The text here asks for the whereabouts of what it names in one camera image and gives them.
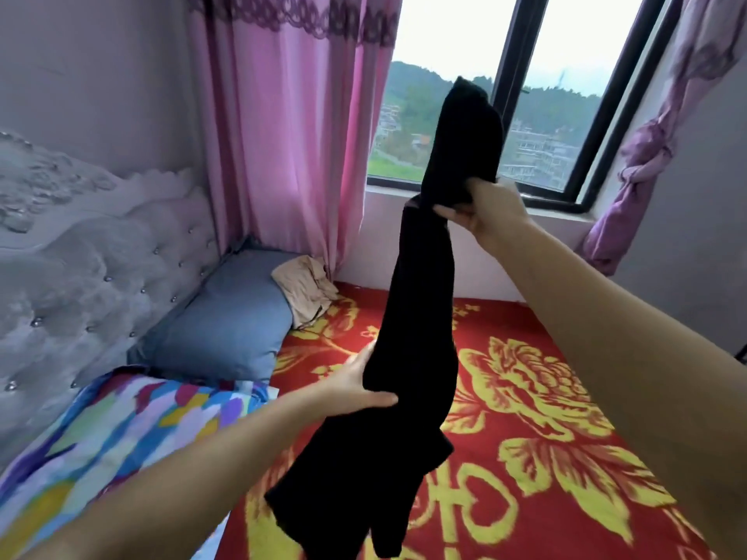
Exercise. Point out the person's left hand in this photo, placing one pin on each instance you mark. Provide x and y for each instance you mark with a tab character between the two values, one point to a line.
348	390

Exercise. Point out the black garment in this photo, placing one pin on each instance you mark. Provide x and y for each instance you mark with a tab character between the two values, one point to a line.
409	344

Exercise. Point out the white bed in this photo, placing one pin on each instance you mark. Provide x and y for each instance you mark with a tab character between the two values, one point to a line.
70	344

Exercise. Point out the person's right forearm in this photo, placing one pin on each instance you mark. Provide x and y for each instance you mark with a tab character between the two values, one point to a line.
630	355

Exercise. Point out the beige black-trim printed garment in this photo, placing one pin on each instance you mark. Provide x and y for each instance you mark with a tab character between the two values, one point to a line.
306	288

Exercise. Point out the person's left forearm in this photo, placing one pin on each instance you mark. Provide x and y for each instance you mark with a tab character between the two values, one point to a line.
175	490

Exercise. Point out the grey pillow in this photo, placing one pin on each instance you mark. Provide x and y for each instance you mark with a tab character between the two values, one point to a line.
222	320

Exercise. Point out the black framed window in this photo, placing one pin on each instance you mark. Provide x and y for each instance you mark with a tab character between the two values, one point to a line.
549	110

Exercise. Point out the wide pink curtain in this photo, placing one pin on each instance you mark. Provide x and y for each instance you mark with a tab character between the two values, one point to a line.
292	110

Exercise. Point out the colourful patterned pillow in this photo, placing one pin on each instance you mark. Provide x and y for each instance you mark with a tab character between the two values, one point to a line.
117	449

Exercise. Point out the tied pink curtain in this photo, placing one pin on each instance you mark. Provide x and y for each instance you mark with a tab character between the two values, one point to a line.
665	134

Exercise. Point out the white tufted headboard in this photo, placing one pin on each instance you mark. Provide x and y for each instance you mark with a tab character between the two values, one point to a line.
82	274

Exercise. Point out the red bedsheet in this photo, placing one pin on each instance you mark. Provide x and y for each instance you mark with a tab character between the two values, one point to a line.
549	460

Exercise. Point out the person's right hand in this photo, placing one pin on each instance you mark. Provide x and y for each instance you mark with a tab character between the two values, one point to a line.
490	215

